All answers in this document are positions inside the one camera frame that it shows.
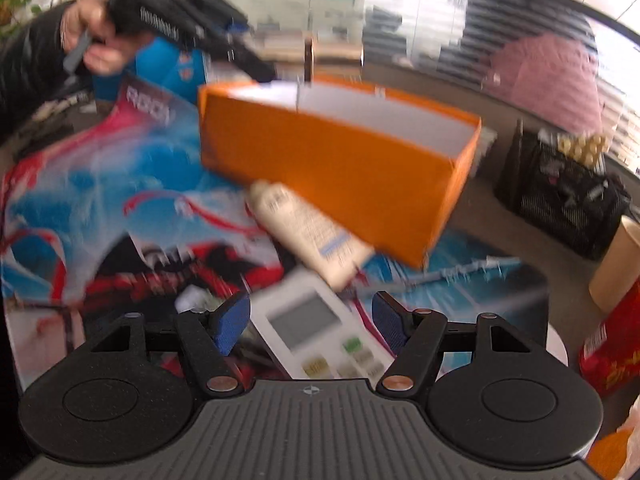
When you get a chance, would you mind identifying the person's left forearm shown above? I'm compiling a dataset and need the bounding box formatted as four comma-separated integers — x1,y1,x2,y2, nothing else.
0,2,85,147

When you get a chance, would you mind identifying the beige paper cup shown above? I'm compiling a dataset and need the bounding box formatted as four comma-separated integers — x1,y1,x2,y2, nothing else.
588,215,640,317

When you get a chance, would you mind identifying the cream lotion tube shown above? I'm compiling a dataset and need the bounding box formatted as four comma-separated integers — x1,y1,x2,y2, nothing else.
248,179,377,292

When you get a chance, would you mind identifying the person's left hand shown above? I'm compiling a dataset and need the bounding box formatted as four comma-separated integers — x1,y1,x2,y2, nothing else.
61,0,152,77

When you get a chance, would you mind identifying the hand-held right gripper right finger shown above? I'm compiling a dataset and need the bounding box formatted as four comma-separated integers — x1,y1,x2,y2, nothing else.
372,290,549,397

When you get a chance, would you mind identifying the printed anime desk mat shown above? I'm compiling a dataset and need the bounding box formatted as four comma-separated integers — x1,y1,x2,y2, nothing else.
0,71,551,401

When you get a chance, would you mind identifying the red drink can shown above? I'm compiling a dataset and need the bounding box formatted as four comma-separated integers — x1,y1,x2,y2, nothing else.
578,294,640,397

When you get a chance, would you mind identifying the black mesh desk organizer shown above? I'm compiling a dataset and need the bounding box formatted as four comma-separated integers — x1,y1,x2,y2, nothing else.
494,119,633,262

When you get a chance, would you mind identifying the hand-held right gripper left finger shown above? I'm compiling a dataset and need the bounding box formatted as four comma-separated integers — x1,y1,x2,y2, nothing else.
87,292,252,396

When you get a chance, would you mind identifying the white calculator device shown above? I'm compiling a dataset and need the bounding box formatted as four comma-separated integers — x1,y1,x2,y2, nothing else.
249,269,397,382

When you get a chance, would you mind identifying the orange cardboard box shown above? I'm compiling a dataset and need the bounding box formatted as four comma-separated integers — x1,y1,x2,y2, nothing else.
197,73,483,269

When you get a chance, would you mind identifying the orange fruit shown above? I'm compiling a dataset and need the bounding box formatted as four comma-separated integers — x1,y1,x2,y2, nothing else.
584,429,640,480

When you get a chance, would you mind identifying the yellow pill blister pack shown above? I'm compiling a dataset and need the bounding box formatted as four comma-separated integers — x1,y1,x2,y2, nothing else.
558,132,613,168

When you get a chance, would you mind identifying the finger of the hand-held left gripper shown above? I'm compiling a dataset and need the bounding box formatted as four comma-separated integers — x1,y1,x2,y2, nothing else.
200,7,280,86

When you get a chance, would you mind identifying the blue paper bag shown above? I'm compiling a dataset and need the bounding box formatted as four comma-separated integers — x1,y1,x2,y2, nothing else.
93,35,212,107

